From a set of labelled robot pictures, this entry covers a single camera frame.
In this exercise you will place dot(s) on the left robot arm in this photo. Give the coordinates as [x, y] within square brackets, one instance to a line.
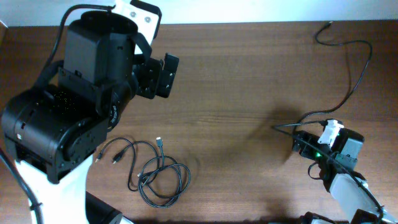
[52, 130]

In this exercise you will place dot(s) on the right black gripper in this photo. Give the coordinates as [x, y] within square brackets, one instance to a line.
[302, 140]

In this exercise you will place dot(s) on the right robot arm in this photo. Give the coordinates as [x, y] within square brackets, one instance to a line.
[335, 152]

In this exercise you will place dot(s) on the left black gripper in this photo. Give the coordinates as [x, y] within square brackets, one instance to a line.
[157, 78]

